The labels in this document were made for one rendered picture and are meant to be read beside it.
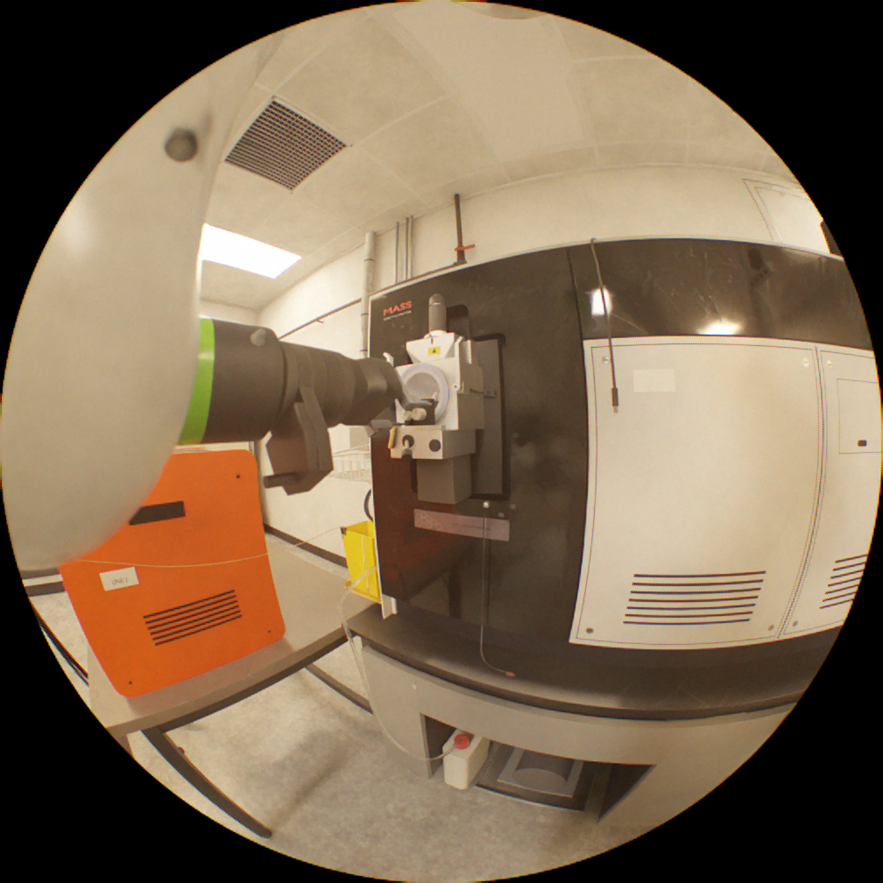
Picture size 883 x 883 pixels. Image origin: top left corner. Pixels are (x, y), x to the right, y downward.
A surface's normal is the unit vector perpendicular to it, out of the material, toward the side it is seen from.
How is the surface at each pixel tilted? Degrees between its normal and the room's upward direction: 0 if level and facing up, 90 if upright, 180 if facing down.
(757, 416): 90
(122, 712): 0
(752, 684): 0
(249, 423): 139
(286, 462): 90
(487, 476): 90
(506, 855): 0
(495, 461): 90
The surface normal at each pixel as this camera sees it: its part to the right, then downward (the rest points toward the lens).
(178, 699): -0.03, -1.00
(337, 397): 0.82, 0.32
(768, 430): -0.51, 0.04
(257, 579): 0.86, 0.00
